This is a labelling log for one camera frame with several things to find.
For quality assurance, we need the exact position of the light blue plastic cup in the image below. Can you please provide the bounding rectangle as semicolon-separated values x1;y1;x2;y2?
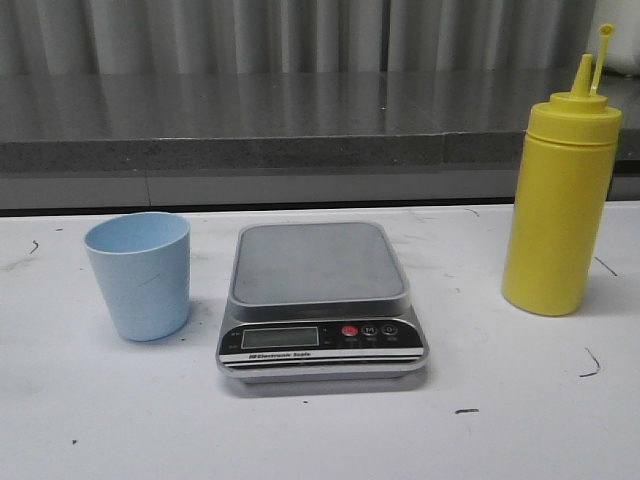
84;212;190;342

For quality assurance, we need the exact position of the yellow squeeze bottle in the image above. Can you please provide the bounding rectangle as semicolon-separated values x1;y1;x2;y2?
502;23;623;316

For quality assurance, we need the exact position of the silver digital kitchen scale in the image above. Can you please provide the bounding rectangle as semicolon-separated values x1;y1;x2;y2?
216;222;429;383

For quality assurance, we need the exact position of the grey stone counter ledge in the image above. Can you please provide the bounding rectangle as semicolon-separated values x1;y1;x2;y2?
0;68;640;209

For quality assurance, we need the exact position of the white object on counter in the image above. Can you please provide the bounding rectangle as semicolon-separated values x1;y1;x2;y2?
604;40;639;76

